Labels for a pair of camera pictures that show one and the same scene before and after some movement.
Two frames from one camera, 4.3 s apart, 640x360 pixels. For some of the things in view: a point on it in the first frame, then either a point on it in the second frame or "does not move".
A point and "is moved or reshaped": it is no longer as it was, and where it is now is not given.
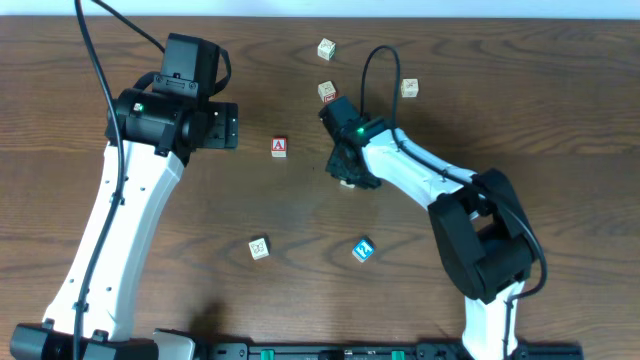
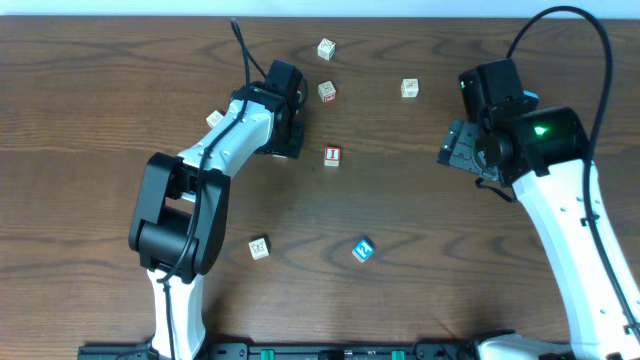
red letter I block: (343, 182) is moved or reshaped
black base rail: (379, 351) does not move
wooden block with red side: (327, 92) does not move
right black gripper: (344, 163) → (458, 147)
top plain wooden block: (326, 49) does not move
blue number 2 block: (362, 251) does not move
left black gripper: (228, 125) → (291, 138)
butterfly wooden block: (259, 247) does not move
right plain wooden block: (409, 87) does not move
